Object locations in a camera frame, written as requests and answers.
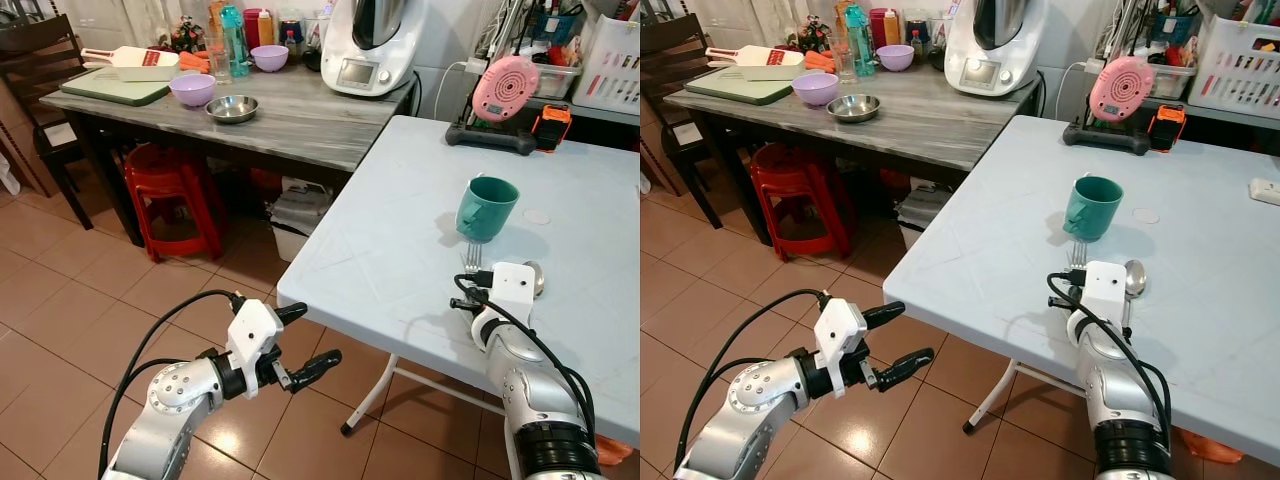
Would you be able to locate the white folding table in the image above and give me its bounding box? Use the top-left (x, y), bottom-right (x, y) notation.
top-left (276, 114), bottom-right (641, 480)
top-left (883, 114), bottom-right (1280, 468)

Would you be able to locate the white plastic bin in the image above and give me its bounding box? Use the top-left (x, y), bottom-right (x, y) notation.
top-left (894, 184), bottom-right (953, 252)
top-left (268, 183), bottom-right (334, 264)

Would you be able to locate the green plastic cup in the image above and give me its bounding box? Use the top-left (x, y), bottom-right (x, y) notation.
top-left (456, 175), bottom-right (522, 245)
top-left (1062, 175), bottom-right (1125, 245)

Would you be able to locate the red plastic stool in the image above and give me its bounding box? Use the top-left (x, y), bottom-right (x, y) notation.
top-left (749, 142), bottom-right (852, 262)
top-left (123, 142), bottom-right (228, 264)

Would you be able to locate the black tool base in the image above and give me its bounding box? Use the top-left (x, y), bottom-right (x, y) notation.
top-left (444, 118), bottom-right (542, 157)
top-left (1061, 118), bottom-right (1153, 157)

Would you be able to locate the grey wooden kitchen table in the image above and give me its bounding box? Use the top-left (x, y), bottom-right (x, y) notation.
top-left (662, 62), bottom-right (1043, 247)
top-left (38, 62), bottom-right (419, 249)

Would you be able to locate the orange black device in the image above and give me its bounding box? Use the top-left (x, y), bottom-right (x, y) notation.
top-left (531, 104), bottom-right (574, 154)
top-left (1147, 104), bottom-right (1189, 154)

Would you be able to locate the orange plastic bag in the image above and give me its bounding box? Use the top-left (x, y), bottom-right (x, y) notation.
top-left (594, 434), bottom-right (637, 468)
top-left (1178, 427), bottom-right (1247, 467)

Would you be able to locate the stainless steel bowl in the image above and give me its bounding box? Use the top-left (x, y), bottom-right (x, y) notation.
top-left (205, 94), bottom-right (261, 126)
top-left (827, 93), bottom-right (883, 125)

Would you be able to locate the large purple bowl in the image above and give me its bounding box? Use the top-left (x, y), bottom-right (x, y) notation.
top-left (792, 72), bottom-right (842, 109)
top-left (169, 73), bottom-right (218, 109)

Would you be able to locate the clear plastic container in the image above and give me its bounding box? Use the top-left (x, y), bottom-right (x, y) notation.
top-left (1150, 60), bottom-right (1198, 100)
top-left (529, 60), bottom-right (583, 100)

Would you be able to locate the small purple bowl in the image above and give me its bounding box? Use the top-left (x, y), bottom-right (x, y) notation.
top-left (874, 44), bottom-right (916, 74)
top-left (249, 44), bottom-right (291, 74)

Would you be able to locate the white kitchen food processor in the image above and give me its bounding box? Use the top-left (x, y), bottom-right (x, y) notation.
top-left (319, 0), bottom-right (428, 99)
top-left (942, 0), bottom-right (1050, 99)

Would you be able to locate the green cutting board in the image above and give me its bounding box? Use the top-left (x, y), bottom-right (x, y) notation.
top-left (59, 67), bottom-right (173, 108)
top-left (684, 67), bottom-right (797, 107)

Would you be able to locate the teal water bottle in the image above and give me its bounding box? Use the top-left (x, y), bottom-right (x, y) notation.
top-left (219, 4), bottom-right (252, 80)
top-left (844, 4), bottom-right (875, 80)

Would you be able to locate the white plastic basket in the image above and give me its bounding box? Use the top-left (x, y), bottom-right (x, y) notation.
top-left (1187, 14), bottom-right (1280, 122)
top-left (571, 14), bottom-right (641, 117)

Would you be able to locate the dark wooden chair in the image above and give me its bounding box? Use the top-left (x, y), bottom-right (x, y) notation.
top-left (640, 14), bottom-right (723, 231)
top-left (0, 14), bottom-right (98, 233)

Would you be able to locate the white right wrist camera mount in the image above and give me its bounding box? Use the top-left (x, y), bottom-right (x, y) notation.
top-left (1080, 260), bottom-right (1130, 323)
top-left (489, 261), bottom-right (538, 313)

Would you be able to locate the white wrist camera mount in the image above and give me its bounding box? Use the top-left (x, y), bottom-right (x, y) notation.
top-left (814, 297), bottom-right (870, 370)
top-left (227, 298), bottom-right (287, 372)
top-left (1080, 260), bottom-right (1130, 323)
top-left (489, 261), bottom-right (538, 313)

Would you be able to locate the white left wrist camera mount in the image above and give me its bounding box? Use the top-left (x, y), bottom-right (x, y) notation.
top-left (814, 297), bottom-right (870, 370)
top-left (227, 298), bottom-right (287, 372)

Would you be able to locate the white slicer red handle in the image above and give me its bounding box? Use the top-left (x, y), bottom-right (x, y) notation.
top-left (79, 46), bottom-right (182, 83)
top-left (704, 45), bottom-right (807, 82)

